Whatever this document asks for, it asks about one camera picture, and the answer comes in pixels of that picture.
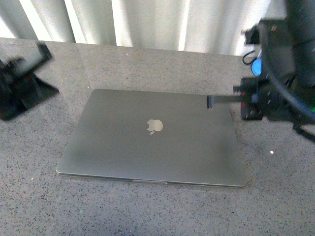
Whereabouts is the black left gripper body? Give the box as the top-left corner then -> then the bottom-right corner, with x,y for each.
0,42 -> 60,121

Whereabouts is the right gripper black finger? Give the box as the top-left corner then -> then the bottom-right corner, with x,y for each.
207,95 -> 242,110

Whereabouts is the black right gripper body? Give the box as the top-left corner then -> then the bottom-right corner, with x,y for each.
233,77 -> 299,121

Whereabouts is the silver laptop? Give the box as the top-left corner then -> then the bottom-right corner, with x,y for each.
56,89 -> 247,187

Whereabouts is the blue desk lamp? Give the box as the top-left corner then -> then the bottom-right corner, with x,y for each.
251,58 -> 262,76

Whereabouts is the white curtain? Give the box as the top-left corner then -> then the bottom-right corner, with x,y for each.
0,0 -> 286,56

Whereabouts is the black lamp power cable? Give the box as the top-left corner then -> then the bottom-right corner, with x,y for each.
242,50 -> 257,66

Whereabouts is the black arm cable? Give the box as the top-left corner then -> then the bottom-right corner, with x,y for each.
258,22 -> 315,143

